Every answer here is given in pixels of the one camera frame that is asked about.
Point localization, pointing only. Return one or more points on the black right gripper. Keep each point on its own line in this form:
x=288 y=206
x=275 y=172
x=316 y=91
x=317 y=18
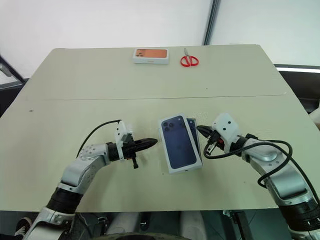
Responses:
x=214 y=140

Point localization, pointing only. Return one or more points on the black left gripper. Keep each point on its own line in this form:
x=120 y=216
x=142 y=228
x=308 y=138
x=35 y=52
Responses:
x=128 y=147

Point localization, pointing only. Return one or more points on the white phone box base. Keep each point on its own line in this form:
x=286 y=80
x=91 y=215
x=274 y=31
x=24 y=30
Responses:
x=200 y=155

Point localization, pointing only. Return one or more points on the blue phone box lid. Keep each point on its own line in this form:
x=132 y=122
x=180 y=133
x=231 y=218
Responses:
x=177 y=145

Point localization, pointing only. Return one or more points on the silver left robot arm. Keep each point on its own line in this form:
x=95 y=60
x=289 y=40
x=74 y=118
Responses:
x=82 y=165

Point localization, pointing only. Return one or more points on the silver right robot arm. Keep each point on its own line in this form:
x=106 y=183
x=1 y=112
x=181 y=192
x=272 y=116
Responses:
x=282 y=175

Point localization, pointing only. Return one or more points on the orange print phone box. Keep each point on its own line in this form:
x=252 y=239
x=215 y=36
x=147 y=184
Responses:
x=151 y=55

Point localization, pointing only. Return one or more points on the black side desk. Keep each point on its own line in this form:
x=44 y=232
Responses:
x=300 y=82

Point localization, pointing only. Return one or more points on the black and white sneaker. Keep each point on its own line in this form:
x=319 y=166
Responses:
x=23 y=226

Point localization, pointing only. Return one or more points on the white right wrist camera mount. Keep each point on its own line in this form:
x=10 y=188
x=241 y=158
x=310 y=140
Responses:
x=227 y=127

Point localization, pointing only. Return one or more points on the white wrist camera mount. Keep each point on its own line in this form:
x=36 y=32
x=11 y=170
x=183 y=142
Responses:
x=227 y=127
x=121 y=131

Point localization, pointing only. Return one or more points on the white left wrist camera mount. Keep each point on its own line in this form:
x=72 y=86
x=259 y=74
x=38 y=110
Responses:
x=121 y=131

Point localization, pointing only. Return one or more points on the grey metal table bracket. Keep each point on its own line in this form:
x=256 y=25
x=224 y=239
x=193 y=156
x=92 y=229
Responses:
x=237 y=222

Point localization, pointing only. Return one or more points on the dark grey window frame post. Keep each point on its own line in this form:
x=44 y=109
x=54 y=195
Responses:
x=211 y=22

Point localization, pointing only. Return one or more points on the dark metal frame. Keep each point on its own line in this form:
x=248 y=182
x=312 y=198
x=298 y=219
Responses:
x=10 y=80

